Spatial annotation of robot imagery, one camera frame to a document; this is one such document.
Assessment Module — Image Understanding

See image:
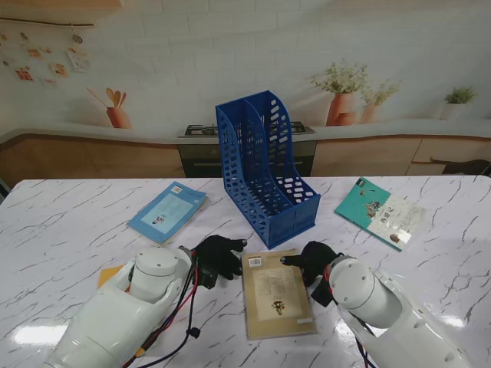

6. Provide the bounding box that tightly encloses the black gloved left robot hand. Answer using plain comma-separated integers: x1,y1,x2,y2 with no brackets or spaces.
191,235,248,281

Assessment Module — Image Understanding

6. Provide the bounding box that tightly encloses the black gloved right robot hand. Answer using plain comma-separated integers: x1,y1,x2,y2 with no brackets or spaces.
279,241,344,287

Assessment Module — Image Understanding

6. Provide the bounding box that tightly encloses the tan paperback book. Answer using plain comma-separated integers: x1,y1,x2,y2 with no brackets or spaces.
241,248,318,341

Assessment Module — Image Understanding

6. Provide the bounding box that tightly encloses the teal illustrated paperback book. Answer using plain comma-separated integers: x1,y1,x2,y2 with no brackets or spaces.
334,176,427,252

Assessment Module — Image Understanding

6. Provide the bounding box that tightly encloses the light blue paperback book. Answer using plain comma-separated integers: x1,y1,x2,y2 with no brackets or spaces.
127,181,210,246

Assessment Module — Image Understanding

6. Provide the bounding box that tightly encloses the blue plastic file holder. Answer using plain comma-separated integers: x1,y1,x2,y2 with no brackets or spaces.
215,90,321,251

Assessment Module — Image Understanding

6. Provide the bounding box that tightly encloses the yellow and white book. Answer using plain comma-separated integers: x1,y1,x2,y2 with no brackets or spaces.
96,264,130,291

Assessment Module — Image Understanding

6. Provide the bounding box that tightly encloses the printed kitchen backdrop banner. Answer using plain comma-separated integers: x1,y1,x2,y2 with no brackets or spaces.
0,0,491,181

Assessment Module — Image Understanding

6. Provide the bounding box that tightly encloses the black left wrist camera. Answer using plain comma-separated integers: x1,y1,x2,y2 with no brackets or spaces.
197,268,219,291

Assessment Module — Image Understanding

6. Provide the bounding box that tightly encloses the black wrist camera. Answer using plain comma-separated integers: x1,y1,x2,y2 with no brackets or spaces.
310,281,334,307
197,268,219,291

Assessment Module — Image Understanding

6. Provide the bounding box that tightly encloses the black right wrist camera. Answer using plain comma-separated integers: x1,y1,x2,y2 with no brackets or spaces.
310,281,334,307

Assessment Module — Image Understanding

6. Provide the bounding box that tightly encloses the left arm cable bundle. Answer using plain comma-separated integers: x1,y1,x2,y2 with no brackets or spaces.
126,256,203,368

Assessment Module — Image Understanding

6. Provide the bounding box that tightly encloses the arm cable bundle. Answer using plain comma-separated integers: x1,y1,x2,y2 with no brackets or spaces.
324,264,375,368
126,256,203,368

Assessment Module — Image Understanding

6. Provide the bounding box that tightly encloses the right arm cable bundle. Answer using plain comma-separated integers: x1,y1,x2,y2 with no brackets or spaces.
324,264,375,368

